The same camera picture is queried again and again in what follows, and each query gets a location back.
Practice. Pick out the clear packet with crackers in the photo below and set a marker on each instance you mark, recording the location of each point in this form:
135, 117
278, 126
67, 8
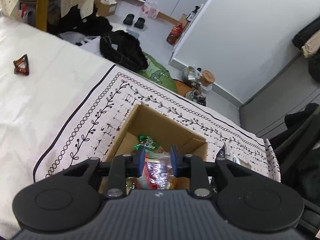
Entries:
225, 153

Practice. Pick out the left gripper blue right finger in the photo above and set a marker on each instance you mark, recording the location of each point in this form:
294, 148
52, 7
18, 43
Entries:
191, 167

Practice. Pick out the glass jar on floor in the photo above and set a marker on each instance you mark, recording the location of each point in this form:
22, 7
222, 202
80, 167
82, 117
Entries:
191, 76

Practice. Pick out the cardboard box with tissues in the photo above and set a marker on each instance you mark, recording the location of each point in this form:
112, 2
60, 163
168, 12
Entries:
106, 7

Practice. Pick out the pink plastic bag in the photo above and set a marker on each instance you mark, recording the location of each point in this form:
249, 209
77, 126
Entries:
150, 9

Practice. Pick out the jar with wooden lid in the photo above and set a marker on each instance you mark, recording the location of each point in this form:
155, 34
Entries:
207, 80

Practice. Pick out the black slipper left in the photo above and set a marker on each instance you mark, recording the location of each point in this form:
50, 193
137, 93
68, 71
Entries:
128, 20

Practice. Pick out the black bag on floor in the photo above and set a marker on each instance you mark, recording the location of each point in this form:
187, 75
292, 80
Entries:
124, 50

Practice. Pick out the small orange snack packet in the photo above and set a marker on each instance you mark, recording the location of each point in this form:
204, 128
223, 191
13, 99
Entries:
157, 173

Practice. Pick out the brown cardboard box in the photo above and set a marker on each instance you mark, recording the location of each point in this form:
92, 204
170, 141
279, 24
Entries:
144, 120

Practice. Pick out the small green snack packet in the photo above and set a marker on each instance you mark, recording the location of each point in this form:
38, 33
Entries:
150, 144

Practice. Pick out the red oil bottle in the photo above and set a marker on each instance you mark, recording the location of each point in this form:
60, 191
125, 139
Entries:
175, 33

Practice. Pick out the black slipper right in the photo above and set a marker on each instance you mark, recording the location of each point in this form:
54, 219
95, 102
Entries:
140, 23

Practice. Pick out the brown hair claw clip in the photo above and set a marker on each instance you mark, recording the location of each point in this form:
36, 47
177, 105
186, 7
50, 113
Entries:
21, 66

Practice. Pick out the black slipper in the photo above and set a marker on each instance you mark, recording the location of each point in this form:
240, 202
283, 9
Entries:
140, 23
128, 20

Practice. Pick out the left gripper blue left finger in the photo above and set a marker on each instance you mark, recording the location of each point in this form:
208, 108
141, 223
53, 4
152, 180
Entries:
123, 167

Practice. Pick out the green floor mat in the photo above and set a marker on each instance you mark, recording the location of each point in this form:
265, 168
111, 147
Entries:
158, 74

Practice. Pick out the patterned white cloth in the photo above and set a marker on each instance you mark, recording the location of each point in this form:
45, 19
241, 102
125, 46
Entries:
107, 117

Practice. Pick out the black clothes pile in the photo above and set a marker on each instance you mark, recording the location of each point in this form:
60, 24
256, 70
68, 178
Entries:
307, 41

